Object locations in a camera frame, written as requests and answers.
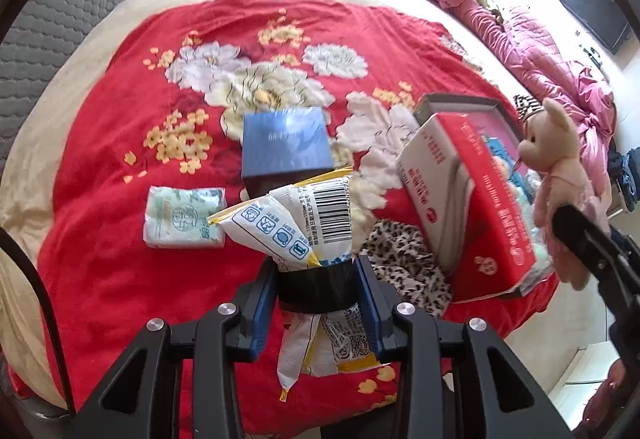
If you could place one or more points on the yellow white wipes packet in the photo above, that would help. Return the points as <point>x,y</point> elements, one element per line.
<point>305,224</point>

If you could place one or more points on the leopard print cloth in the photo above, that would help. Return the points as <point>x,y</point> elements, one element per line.
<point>407,264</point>

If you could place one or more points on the red gift box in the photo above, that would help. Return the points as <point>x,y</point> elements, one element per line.
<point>470,209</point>

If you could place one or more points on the dark blue box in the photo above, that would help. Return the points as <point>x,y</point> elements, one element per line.
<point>287,144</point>

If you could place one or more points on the white cabinet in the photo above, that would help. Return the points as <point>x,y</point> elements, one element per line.
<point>585,379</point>

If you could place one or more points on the pink quilt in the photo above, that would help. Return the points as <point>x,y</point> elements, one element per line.
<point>550,54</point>

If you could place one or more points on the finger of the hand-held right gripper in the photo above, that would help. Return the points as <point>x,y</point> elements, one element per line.
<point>582,234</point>

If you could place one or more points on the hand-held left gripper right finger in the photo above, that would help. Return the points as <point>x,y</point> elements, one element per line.
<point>372,319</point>

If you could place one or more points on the grey quilted headboard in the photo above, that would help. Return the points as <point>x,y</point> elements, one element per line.
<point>55,19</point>

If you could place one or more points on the dark blue clothing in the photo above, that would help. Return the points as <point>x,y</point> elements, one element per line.
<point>625,176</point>

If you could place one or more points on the red floral blanket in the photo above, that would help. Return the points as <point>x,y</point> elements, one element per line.
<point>125,169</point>

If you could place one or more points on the black television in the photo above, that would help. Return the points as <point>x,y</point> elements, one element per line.
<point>592,9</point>

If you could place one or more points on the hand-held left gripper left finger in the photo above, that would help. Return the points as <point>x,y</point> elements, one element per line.
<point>261,314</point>

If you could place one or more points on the beige plush toy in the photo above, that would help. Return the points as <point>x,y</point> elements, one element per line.
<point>557,179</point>

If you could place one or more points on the green print tissue pack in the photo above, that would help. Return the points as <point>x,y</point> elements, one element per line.
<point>182,216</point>
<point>502,156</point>

